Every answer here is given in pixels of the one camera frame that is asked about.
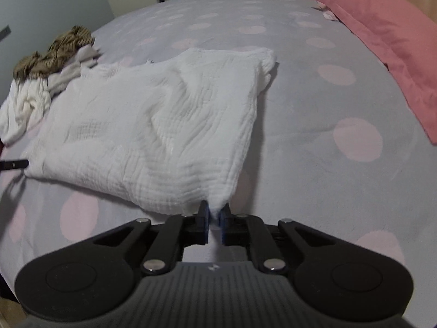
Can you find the large white muslin garment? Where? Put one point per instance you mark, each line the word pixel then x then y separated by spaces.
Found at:
pixel 153 126

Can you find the patterned pink pillow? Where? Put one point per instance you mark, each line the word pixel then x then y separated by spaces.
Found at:
pixel 324 10

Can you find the polka dot bed sheet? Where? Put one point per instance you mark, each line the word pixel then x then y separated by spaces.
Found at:
pixel 307 109

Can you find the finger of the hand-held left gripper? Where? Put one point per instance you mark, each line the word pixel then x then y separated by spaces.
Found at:
pixel 13 164

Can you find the brown striped garment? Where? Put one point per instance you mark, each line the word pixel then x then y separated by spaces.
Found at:
pixel 51 54

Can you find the grey wall switch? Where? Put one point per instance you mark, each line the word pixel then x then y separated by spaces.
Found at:
pixel 5 31

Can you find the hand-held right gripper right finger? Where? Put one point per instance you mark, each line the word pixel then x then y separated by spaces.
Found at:
pixel 224 225

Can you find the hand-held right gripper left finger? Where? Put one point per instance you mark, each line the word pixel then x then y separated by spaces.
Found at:
pixel 204 222

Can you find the white crinkled garment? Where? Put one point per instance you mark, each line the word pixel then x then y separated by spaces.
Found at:
pixel 24 106

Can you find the cream cloth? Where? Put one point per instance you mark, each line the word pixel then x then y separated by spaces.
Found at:
pixel 73 71

